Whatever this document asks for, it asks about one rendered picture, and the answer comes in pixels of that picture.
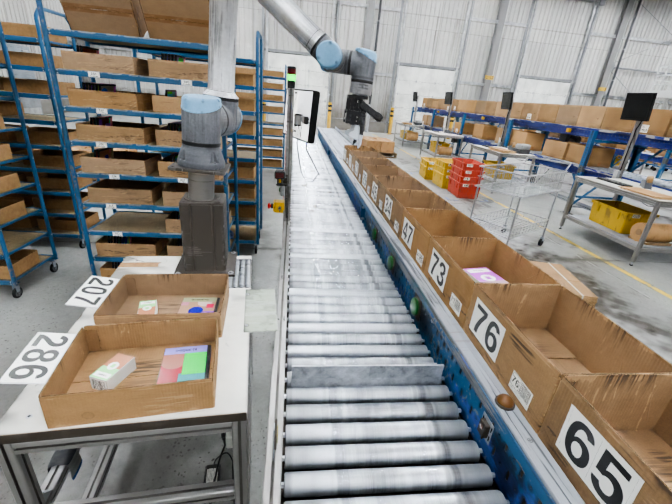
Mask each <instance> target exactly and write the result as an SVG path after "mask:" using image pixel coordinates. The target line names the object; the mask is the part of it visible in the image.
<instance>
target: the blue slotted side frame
mask: <svg viewBox="0 0 672 504"><path fill-rule="evenodd" d="M317 130H318V137H319V139H320V141H321V143H322V145H323V147H324V149H325V151H326V153H327V155H328V148H329V150H330V160H331V162H332V164H333V166H334V168H335V170H336V172H337V175H338V176H339V177H340V178H339V179H340V180H341V181H342V184H343V186H344V188H345V189H346V191H347V193H348V195H349V197H350V199H351V201H352V203H353V204H352V205H354V207H355V210H357V211H356V212H358V215H359V217H360V216H361V207H362V205H363V206H364V208H365V215H364V227H365V230H367V233H369V237H371V241H373V245H375V249H377V252H378V254H380V258H381V259H382V262H383V264H385V268H386V269H388V267H387V260H388V257H389V256H390V255H391V252H392V253H393V255H394V257H395V259H396V261H395V267H394V273H393V274H392V272H391V271H390V270H389V269H388V274H389V275H391V279H392V281H394V285H395V287H397V288H398V290H397V291H398V293H399V295H401V297H399V298H402V301H403V302H405V305H403V306H406V308H407V310H409V311H410V313H407V314H409V315H411V319H414V322H412V323H411V324H415V325H416V328H417V329H419V332H417V333H416V334H420V335H421V337H422V339H425V342H422V345H426V346H427V349H428V350H430V351H431V354H428V357H432V358H433V360H434V363H437V364H445V360H446V364H445V366H444V368H443V372H442V376H444V378H445V380H442V384H441V385H446V386H447V387H448V389H449V391H452V393H453V395H452V396H450V399H449V401H453V402H455V403H456V404H457V406H458V408H461V411H462V412H461V413H459V416H458V419H457V420H464V421H465V422H466V423H467V426H468V427H471V432H469V436H468V439H466V440H473V441H475V442H476V443H477V445H478V447H479V448H482V450H483V453H480V459H479V461H478V462H472V463H473V464H481V463H484V464H487V465H488V466H489V468H490V470H491V472H494V473H495V478H493V484H492V486H491V487H489V488H485V490H499V491H501V492H502V493H503V495H504V497H505V499H506V500H509V502H510V504H522V501H523V499H525V501H526V504H538V502H539V499H540V501H541V502H542V504H556V503H555V501H554V500H553V498H552V497H551V495H550V493H549V492H548V490H547V489H546V487H545V486H544V484H543V482H542V481H541V479H540V478H539V476H538V475H537V473H536V471H535V470H534V468H533V467H532V465H531V464H530V462H529V460H528V459H527V457H526V456H525V454H524V453H523V451H522V449H521V448H520V446H519V445H518V443H517V441H516V440H515V438H514V437H513V435H512V434H511V432H510V430H509V429H508V427H507V426H506V424H505V423H504V421H503V419H502V418H501V416H500V415H499V413H498V412H497V410H496V408H495V407H494V405H493V404H492V402H491V400H490V399H489V397H488V396H487V394H486V393H485V391H484V389H483V388H482V386H481V385H480V383H479V382H478V380H477V378H476V377H475V375H474V374H473V372H472V371H471V369H470V367H469V366H468V364H467V363H466V361H465V360H464V358H463V356H462V355H461V353H460V352H459V350H458V348H457V347H456V345H455V344H454V342H453V341H452V339H451V337H450V336H449V334H448V333H447V331H446V330H445V328H444V326H443V325H442V323H441V322H440V320H439V319H438V317H437V315H436V314H435V312H434V311H433V309H432V307H431V306H430V304H429V303H428V301H427V300H426V298H425V296H424V295H423V293H422V292H421V290H420V289H419V287H418V285H417V284H416V282H415V281H414V279H413V278H412V276H411V274H410V273H409V271H408V270H407V268H406V267H405V265H404V263H403V262H402V260H401V259H400V257H399V255H398V254H397V252H396V251H395V249H394V248H393V246H392V244H391V243H390V241H389V240H388V238H387V237H386V235H385V233H384V232H383V230H382V229H381V227H380V226H379V224H378V222H377V221H376V219H375V218H374V216H373V214H372V213H371V211H370V210H369V208H368V207H367V205H366V203H365V202H364V200H363V199H362V197H361V196H360V194H359V192H358V191H357V189H356V188H355V186H354V185H353V183H352V181H351V180H350V178H349V177H348V175H347V174H346V172H345V170H344V169H343V167H342V166H341V164H340V162H339V161H338V159H337V158H336V156H335V155H334V153H333V151H332V150H331V148H330V147H329V145H328V144H327V142H326V140H325V139H324V137H323V136H322V134H321V133H320V131H319V129H318V128H317ZM354 192H355V193H354ZM375 225H376V227H377V229H378V231H379V232H378V236H377V243H375V241H374V240H373V239H372V230H373V228H375ZM389 251H390V252H389ZM386 259H387V260H386ZM399 278H400V280H399ZM406 281H407V282H406ZM415 292H416V293H417V295H418V296H419V298H420V300H421V301H422V308H421V313H420V318H421V321H420V318H419V321H417V319H416V317H415V316H413V315H412V313H411V309H410V303H411V299H412V298H413V297H414V295H415ZM406 295H407V296H406ZM425 312H426V314H425ZM431 319H432V321H433V323H432V324H431ZM426 325H427V328H426ZM425 330H426V331H425ZM438 331H439V332H438ZM437 332H438V335H437ZM432 336H433V338H432ZM431 339H432V342H431ZM444 343H445V347H444ZM438 348H439V352H438ZM437 352H438V353H437ZM452 355H453V359H452ZM461 369H462V372H461V374H460V370H461ZM453 373H454V378H453V381H452V377H453ZM470 384H471V389H470V388H469V387H470ZM462 389H463V392H462V395H460V394H461V390H462ZM480 403H482V406H481V408H480ZM471 406H472V411H471V414H470V409H471ZM484 411H485V412H486V414H487V416H488V417H489V419H490V421H491V422H494V430H493V433H492V436H491V439H490V442H489V445H487V443H486V441H485V439H484V438H483V439H481V438H480V437H481V435H480V434H479V432H478V430H477V428H478V425H479V422H480V419H481V418H482V416H483V413H484ZM506 444H507V446H508V448H507V451H506V450H505V446H506ZM494 446H495V448H496V450H495V453H494V455H493V454H492V451H493V448H494ZM514 458H515V460H514ZM500 462H501V463H500ZM521 470H522V471H523V472H524V474H523V477H521V475H520V472H521ZM508 471H509V473H510V475H509V477H508V480H506V474H507V472H508ZM531 487H532V488H531ZM515 489H516V490H515Z"/></svg>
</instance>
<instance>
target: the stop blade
mask: <svg viewBox="0 0 672 504"><path fill-rule="evenodd" d="M443 368H444V364H416V365H292V382H291V387H338V386H410V385H439V384H440V380H441V376H442V372H443Z"/></svg>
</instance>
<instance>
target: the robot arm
mask: <svg viewBox="0 0 672 504"><path fill-rule="evenodd" d="M257 1H258V2H259V3H260V4H261V5H262V6H263V7H264V8H265V9H266V10H267V11H268V12H269V13H270V14H271V15H272V16H273V17H274V18H275V19H276V20H277V21H278V22H279V23H280V24H281V25H282V26H283V27H284V28H285V29H286V30H287V31H288V32H289V33H290V34H291V35H292V36H293V37H294V38H295V39H296V40H297V41H298V42H299V43H300V44H301V45H302V46H303V47H304V48H305V49H306V50H307V51H308V52H309V53H310V54H311V55H312V56H313V57H314V58H315V59H316V60H317V62H318V63H319V65H320V68H321V70H322V71H325V72H327V73H328V72H331V73H338V74H344V75H351V76H352V78H351V86H350V93H353V94H352V95H349V94H347V101H346V108H345V110H344V117H345V113H346V118H345V119H344V117H343V122H345V123H347V124H350V125H351V128H350V129H348V130H345V134H346V135H348V136H349V137H350V138H353V143H352V145H354V144H355V143H356V142H357V141H358V143H357V148H359V147H360V145H361V143H362V138H363V132H364V125H365V117H366V114H365V113H368V114H369V115H370V116H371V117H373V119H374V120H375V121H377V122H381V121H382V119H383V116H382V114H381V113H379V112H377V111H375V110H374V109H373V108H371V107H370V106H369V105H368V104H366V103H365V102H364V101H363V99H365V100H368V96H371V92H372V86H373V79H374V73H375V67H376V64H377V63H376V60H377V54H376V52H374V51H372V50H369V49H365V48H360V47H356V48H355V51H353V50H346V49H341V48H340V46H339V45H338V44H337V43H336V42H334V41H333V40H332V39H331V38H330V37H329V36H328V35H327V34H326V33H325V32H323V31H322V30H321V29H320V28H319V27H318V26H317V25H316V24H315V23H314V22H313V21H312V20H311V19H310V18H309V17H308V16H307V15H306V14H305V13H304V12H303V11H302V10H301V9H300V8H299V6H298V5H297V4H296V3H295V2H294V1H293V0H257ZM237 20H238V0H209V47H208V88H207V89H206V90H205V91H204V92H203V94H202V95H200V94H184V95H183V96H182V100H181V126H182V146H181V149H180V151H179V154H178V157H177V164H178V165H179V166H182V167H186V168H190V169H198V170H220V169H224V168H225V160H224V157H223V154H222V151H221V137H222V136H229V135H232V134H233V133H235V132H237V131H238V130H239V128H240V127H241V124H242V113H241V110H240V109H239V107H238V102H239V98H238V97H237V96H236V94H235V92H234V88H235V65H236V43H237ZM357 100H358V103H357Z"/></svg>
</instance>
